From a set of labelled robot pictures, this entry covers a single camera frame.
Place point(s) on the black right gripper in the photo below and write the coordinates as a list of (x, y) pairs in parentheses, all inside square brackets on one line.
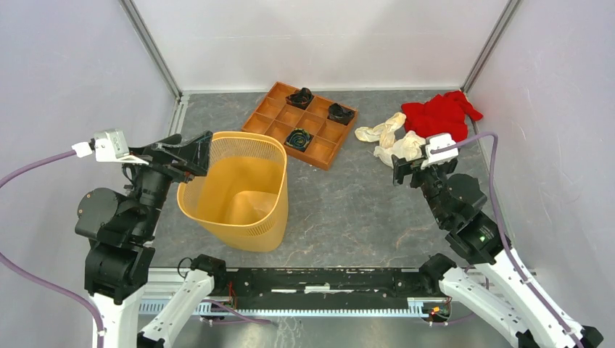
[(401, 167)]

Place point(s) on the orange compartment tray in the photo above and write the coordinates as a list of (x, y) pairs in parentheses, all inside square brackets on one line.
[(310, 128)]

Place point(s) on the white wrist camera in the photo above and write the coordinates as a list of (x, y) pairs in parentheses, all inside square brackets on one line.
[(439, 149), (108, 146)]

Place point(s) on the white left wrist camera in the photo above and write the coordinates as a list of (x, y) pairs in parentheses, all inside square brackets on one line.
[(108, 146)]

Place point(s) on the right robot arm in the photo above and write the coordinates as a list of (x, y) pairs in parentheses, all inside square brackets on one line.
[(523, 314)]

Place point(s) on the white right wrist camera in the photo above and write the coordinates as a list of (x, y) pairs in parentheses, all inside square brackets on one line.
[(439, 149)]

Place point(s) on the yellow mesh trash bin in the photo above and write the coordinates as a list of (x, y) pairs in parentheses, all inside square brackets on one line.
[(243, 200)]

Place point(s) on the cream plastic trash bag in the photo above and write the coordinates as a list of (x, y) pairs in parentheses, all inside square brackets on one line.
[(408, 147)]

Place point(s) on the red cloth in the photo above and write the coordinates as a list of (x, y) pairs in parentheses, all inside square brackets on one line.
[(444, 113)]

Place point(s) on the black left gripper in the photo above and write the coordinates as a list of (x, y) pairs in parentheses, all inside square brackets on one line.
[(194, 153)]

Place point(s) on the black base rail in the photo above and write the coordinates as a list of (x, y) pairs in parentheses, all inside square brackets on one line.
[(324, 288)]

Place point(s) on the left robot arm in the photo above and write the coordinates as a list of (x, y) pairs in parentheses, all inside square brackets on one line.
[(120, 227)]

